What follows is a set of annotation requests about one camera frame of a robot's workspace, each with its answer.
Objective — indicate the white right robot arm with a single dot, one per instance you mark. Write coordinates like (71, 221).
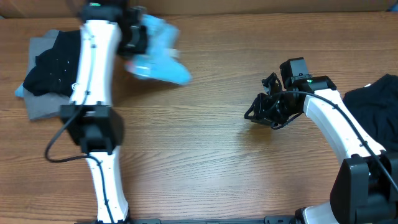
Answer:
(365, 189)

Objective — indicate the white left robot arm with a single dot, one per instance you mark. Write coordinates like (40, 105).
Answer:
(109, 28)

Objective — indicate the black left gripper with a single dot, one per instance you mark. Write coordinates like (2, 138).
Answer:
(135, 43)

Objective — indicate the light blue folded garment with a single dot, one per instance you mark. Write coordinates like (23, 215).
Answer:
(19, 92)

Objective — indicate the grey folded garment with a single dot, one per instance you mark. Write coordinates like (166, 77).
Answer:
(47, 105)

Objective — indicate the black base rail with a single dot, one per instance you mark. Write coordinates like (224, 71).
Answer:
(265, 220)

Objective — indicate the black cloth pile right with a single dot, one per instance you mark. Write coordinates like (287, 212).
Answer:
(375, 109)

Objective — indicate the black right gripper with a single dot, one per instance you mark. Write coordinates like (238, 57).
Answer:
(262, 114)

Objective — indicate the black folded garment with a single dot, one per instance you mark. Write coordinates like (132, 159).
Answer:
(56, 69)

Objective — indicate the light blue printed t-shirt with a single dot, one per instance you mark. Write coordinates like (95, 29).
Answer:
(160, 61)

